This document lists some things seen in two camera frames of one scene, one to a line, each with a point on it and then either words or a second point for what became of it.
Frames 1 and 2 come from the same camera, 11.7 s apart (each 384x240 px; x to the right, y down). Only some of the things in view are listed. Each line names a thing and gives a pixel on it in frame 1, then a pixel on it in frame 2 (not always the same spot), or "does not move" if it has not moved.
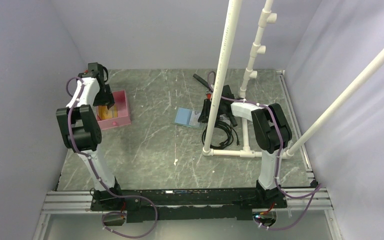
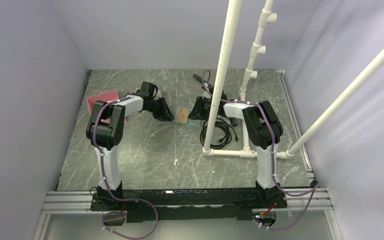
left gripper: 107,100 → 165,114
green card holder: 188,117 does not move
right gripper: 204,116 → 197,112
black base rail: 151,204 does not move
